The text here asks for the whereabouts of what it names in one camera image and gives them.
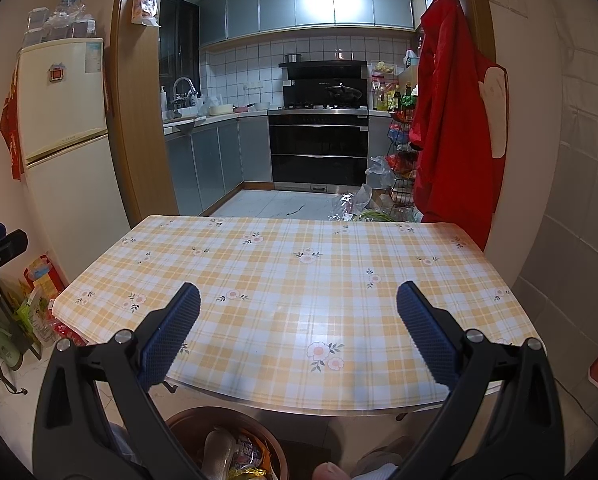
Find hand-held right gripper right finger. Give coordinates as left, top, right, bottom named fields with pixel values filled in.
left=396, top=280, right=566, bottom=480

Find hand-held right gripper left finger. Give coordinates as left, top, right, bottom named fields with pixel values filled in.
left=33, top=281, right=202, bottom=480

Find brown trash bin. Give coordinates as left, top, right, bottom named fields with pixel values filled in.
left=164, top=406, right=289, bottom=480

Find white foam fruit net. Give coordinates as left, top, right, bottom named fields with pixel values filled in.
left=203, top=427, right=237, bottom=480

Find printed drink can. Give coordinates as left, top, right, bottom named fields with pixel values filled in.
left=234, top=434, right=265, bottom=467

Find gold foil wrapper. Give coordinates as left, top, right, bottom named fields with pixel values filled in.
left=229, top=465, right=270, bottom=480

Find red gift bag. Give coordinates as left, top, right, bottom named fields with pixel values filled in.
left=23, top=255, right=65, bottom=301

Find green snack bag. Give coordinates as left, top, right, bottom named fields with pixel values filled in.
left=14, top=292, right=55, bottom=348

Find pale green slippers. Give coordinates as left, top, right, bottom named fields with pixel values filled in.
left=0, top=325, right=22, bottom=371

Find cream refrigerator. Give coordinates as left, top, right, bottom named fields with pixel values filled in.
left=16, top=37, right=130, bottom=286

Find red printed packet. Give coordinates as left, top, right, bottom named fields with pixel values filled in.
left=54, top=322, right=87, bottom=348

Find red paper decoration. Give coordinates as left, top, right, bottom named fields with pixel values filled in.
left=0, top=57, right=25, bottom=181

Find yellow plaid tablecloth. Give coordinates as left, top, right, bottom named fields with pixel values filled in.
left=52, top=215, right=542, bottom=408

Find person's white clothing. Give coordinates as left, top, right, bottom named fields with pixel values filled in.
left=359, top=462, right=402, bottom=480

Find clear plastic bags pile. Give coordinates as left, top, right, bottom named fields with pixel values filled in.
left=329, top=155, right=422, bottom=223

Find grey lower cabinets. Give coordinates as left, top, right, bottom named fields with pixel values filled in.
left=164, top=115, right=272, bottom=216

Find grey cabinets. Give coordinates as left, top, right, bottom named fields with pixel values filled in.
left=164, top=115, right=272, bottom=216
left=198, top=0, right=416, bottom=47

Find red apron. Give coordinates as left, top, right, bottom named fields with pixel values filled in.
left=410, top=0, right=508, bottom=251

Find white fridge sticker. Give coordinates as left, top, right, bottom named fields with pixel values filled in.
left=86, top=42, right=102, bottom=81

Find black built-in oven stove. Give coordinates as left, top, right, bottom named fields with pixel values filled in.
left=268, top=106, right=370, bottom=192

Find clear plastic storage containers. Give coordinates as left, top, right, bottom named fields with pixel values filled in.
left=23, top=0, right=97, bottom=51

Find chrome kitchen faucet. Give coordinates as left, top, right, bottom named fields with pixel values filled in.
left=171, top=76, right=198, bottom=111

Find row of condiment bottles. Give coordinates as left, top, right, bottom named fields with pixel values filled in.
left=370, top=60, right=405, bottom=112

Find black wok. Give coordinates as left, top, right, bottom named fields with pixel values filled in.
left=325, top=84, right=364, bottom=100

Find dark kitchen window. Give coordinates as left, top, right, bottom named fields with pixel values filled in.
left=159, top=0, right=200, bottom=81

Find black range hood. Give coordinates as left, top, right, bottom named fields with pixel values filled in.
left=279, top=60, right=369, bottom=108

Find hanging printed bag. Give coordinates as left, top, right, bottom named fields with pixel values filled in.
left=130, top=0, right=162, bottom=28

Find grey upper cabinets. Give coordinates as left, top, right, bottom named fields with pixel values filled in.
left=198, top=0, right=416, bottom=47

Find wooden door frame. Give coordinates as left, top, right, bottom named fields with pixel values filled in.
left=110, top=0, right=497, bottom=233

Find black wire storage rack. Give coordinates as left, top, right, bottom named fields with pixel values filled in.
left=386, top=80, right=422, bottom=211

